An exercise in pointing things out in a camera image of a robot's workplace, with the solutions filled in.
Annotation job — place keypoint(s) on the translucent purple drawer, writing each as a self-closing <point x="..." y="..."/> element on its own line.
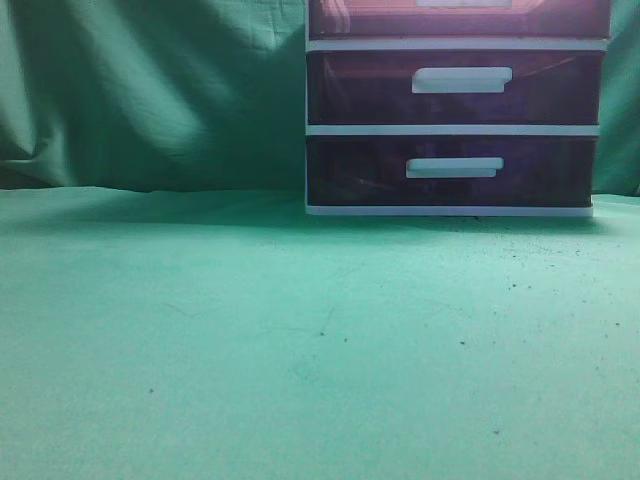
<point x="493" y="171"/>
<point x="454" y="87"/>
<point x="386" y="19"/>

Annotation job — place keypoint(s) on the green cloth table cover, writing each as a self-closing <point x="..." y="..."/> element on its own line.
<point x="228" y="335"/>

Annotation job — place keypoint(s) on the green cloth backdrop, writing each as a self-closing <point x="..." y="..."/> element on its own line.
<point x="152" y="95"/>

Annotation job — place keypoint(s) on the white plastic drawer cabinet frame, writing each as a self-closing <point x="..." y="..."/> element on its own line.
<point x="449" y="43"/>

